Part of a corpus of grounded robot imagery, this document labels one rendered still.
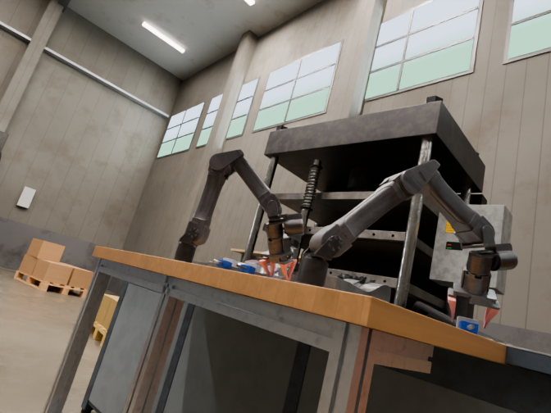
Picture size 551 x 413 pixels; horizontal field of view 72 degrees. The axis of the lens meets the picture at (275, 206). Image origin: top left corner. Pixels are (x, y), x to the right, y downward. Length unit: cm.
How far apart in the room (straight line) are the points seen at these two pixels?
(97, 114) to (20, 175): 249
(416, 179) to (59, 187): 1062
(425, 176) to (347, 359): 58
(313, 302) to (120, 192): 1114
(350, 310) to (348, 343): 5
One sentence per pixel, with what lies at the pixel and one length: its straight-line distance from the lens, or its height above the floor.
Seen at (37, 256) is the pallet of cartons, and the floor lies 50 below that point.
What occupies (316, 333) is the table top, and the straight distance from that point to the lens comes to 60.
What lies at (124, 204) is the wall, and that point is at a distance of 1165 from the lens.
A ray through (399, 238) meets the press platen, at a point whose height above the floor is 125.
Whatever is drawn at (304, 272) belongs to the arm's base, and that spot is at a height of 84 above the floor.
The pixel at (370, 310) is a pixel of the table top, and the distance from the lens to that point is 52.
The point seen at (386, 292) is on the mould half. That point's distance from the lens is 156.
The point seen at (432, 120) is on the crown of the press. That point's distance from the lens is 224.
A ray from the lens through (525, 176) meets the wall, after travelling 445.
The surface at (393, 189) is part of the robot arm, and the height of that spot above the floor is 109.
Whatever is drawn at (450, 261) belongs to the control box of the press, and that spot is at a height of 117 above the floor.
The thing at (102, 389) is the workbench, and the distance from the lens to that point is 225.
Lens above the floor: 76
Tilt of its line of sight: 14 degrees up
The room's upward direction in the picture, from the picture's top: 15 degrees clockwise
